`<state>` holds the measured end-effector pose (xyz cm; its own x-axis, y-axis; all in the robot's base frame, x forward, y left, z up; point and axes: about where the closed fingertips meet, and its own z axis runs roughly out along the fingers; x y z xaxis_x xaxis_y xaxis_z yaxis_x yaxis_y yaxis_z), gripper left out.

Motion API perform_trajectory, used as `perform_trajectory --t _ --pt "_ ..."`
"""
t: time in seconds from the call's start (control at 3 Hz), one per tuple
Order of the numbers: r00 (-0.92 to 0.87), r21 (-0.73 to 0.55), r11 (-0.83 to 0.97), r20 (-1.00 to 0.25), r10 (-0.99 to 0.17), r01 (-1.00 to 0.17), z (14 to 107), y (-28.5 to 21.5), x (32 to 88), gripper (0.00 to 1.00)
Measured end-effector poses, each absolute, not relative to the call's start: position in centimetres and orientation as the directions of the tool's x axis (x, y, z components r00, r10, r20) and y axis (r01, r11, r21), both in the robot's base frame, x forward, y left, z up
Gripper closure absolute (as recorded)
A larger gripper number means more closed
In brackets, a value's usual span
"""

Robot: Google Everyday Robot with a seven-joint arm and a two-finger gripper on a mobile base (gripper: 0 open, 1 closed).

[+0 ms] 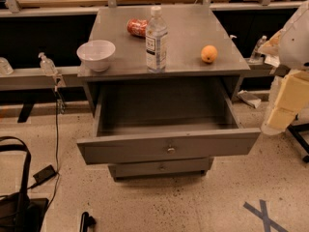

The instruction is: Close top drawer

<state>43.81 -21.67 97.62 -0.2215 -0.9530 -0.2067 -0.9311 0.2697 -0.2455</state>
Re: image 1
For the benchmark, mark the black stand leg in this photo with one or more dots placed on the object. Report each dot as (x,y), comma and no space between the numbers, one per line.
(296,132)

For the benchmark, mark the black power adapter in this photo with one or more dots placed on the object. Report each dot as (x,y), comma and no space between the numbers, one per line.
(45,174)

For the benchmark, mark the clear water bottle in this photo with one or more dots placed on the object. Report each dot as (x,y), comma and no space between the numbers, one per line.
(156,41)

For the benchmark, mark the beige padded gripper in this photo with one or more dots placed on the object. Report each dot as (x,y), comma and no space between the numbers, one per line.
(295,43)

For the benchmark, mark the grey drawer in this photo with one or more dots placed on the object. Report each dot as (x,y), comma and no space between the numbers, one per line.
(179,118)
(165,167)

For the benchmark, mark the grey drawer cabinet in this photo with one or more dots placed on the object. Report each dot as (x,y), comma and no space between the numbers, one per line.
(190,28)

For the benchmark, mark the grey top drawer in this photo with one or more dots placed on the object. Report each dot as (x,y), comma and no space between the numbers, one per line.
(179,118)

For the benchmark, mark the white bowl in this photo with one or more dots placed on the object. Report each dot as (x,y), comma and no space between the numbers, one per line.
(96,55)

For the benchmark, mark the orange fruit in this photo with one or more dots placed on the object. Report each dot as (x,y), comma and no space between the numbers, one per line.
(209,53)

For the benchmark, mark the grey bottom drawer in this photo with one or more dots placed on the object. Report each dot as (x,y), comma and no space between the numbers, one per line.
(165,167)

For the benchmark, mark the clear pump dispenser bottle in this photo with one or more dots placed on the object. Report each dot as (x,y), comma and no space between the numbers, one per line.
(47,65)

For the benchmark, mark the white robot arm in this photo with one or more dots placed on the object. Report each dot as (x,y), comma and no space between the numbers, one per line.
(291,43)

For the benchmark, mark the small clear bottle right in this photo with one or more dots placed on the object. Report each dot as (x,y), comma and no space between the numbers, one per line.
(256,55)

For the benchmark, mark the clear container far left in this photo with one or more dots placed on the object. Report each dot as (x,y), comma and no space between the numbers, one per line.
(5,66)

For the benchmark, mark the black bag with strap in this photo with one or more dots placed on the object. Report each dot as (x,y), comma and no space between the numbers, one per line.
(18,213)

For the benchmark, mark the grey box on floor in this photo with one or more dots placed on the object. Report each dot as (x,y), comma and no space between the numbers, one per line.
(249,98)

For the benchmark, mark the black object bottom edge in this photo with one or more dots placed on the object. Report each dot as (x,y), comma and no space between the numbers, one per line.
(86,222)

